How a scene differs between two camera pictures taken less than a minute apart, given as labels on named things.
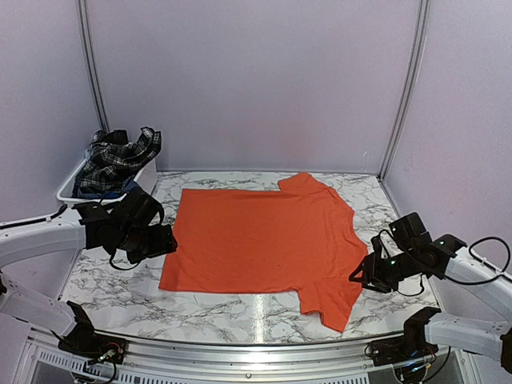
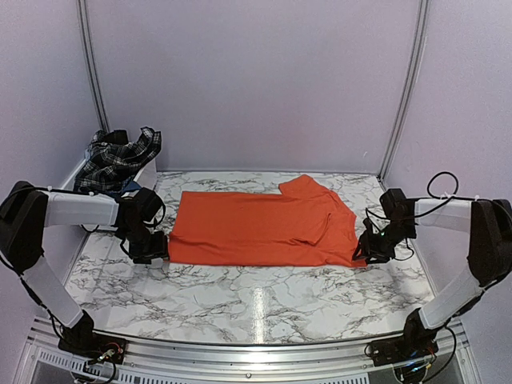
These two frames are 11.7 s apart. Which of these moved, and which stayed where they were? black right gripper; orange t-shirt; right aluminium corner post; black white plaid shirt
Moved: black right gripper; orange t-shirt
Stayed: right aluminium corner post; black white plaid shirt
